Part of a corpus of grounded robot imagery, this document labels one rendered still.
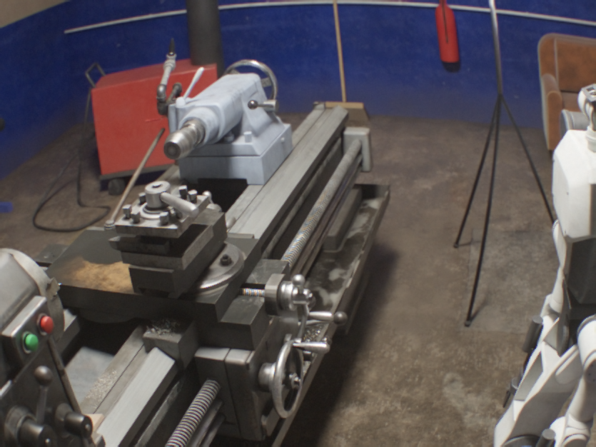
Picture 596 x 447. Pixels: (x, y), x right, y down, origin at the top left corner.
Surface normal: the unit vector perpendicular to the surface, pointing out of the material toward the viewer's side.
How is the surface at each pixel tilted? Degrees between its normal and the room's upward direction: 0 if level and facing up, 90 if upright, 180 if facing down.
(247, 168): 90
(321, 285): 0
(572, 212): 85
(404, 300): 0
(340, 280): 0
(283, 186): 36
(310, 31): 90
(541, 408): 90
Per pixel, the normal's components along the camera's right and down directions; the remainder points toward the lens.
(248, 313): -0.10, -0.89
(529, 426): -0.19, 0.45
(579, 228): -0.83, 0.24
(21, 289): 0.60, -0.60
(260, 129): 0.83, -0.33
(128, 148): 0.05, 0.44
